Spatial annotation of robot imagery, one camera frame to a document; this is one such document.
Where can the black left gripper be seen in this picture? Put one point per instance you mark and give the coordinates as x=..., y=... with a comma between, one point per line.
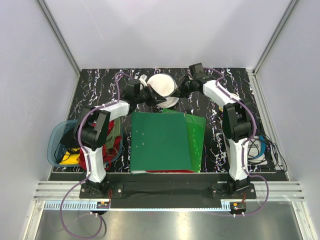
x=154, y=98

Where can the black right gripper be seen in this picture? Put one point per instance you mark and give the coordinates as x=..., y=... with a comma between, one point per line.
x=180, y=91

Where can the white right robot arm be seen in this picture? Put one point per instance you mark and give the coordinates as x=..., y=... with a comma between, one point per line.
x=238, y=123

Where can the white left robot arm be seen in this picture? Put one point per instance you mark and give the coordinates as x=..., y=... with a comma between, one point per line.
x=91, y=130

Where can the light green plastic folder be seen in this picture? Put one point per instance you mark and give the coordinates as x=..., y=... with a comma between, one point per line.
x=196, y=142

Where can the olive green garment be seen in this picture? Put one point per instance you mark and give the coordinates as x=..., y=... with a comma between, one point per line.
x=113, y=134

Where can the red folder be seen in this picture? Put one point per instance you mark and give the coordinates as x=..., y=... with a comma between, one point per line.
x=184, y=171

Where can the black garment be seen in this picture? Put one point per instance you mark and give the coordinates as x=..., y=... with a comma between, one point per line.
x=69, y=142

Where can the yellow garment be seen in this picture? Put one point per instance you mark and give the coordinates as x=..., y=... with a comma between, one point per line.
x=71, y=157

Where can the blue plastic basket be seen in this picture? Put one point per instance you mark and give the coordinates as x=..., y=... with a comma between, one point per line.
x=56, y=150

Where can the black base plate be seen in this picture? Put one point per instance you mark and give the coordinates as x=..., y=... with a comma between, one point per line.
x=124, y=185

